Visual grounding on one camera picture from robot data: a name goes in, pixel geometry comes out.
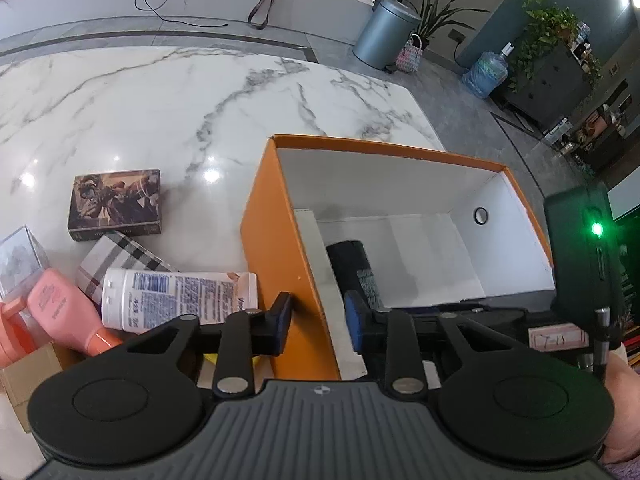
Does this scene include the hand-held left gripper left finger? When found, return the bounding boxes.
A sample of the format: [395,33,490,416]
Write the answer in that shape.
[122,291,293,397]

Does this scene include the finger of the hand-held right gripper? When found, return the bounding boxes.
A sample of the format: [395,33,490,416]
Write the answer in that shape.
[410,305,551,343]

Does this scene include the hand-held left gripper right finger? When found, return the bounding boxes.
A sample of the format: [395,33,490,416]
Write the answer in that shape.
[344,290,506,398]

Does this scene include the orange cardboard box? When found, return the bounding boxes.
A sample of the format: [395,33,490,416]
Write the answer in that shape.
[241,134,557,381]

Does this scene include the white floral lotion tube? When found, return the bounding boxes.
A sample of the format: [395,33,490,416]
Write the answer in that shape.
[101,268,259,333]

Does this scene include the plaid fabric case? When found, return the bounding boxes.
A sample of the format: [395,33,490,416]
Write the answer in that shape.
[76,231,178,306]

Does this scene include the person's right forearm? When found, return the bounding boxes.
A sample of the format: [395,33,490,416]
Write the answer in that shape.
[600,354,640,480]

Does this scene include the yellow object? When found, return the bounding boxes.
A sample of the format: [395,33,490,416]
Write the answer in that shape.
[202,352,273,367]

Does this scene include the black bottle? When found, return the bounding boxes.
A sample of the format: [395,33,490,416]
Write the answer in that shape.
[326,240,386,312]

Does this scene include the pink small box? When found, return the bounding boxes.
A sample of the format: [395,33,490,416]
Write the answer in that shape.
[529,326,590,352]

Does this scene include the low shelf with ornaments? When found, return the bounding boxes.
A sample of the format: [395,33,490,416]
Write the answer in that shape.
[545,102,640,173]

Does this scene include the dark cabinet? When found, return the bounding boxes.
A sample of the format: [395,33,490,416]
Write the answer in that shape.
[502,35,601,131]

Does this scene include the dark illustrated card box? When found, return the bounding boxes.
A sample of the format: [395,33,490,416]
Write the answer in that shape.
[67,169,163,242]

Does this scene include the blue water jug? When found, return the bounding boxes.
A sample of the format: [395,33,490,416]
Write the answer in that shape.
[460,42,516,100]

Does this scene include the pink bottle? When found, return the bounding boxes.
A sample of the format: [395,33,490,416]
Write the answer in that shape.
[27,268,124,357]

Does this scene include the trailing green plant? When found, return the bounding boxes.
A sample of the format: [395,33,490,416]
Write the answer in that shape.
[509,0,603,92]

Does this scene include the brown cardboard box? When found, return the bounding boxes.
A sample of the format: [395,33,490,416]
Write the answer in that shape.
[0,342,83,433]

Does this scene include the orange plastic container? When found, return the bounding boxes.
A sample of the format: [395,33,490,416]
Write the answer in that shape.
[0,299,38,368]

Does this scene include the clear plastic box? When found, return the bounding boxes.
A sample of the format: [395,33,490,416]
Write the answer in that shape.
[0,225,51,302]

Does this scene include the woven pink basket bag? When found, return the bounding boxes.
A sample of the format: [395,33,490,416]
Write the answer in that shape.
[395,34,427,75]

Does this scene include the grey pedal trash can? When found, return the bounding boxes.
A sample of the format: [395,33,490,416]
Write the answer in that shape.
[352,0,423,73]

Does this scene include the long-leaf potted plant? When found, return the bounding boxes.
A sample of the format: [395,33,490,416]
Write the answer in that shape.
[409,0,492,51]

